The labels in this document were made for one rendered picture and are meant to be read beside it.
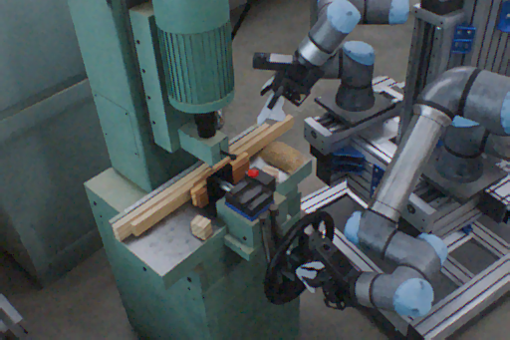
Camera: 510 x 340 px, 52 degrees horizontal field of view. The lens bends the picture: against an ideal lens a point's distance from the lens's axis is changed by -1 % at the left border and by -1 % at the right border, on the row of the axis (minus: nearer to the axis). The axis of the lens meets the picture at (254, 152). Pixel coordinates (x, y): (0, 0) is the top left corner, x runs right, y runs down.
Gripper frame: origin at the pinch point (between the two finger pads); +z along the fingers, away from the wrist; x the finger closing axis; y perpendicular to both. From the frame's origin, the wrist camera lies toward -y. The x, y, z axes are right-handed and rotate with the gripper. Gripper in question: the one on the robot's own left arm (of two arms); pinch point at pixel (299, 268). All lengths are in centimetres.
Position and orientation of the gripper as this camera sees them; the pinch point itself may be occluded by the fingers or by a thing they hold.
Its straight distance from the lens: 134.9
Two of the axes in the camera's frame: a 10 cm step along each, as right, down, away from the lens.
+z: -6.1, 0.5, 7.9
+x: 6.8, -4.8, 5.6
